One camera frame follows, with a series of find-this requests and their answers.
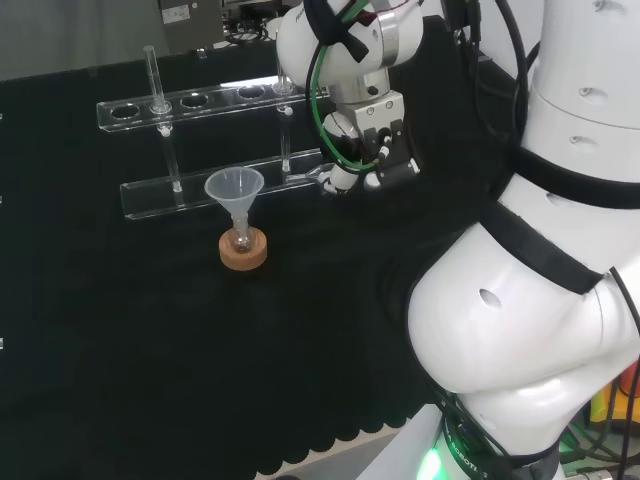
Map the clear glass weighing funnel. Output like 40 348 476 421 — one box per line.
299 164 335 187

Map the yellow stop button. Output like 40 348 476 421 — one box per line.
589 372 640 436

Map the round cork ring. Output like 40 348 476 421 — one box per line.
218 227 269 272

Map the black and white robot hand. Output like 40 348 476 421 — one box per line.
318 90 422 197

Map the black bench cloth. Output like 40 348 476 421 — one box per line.
0 14 531 477

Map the small round-bottom glass flask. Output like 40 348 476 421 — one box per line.
228 212 254 253

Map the translucent white plastic funnel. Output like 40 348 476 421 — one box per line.
203 168 265 232

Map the clear acrylic funnel stand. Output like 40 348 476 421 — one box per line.
95 43 346 222

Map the grey metal box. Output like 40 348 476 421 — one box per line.
158 0 225 52

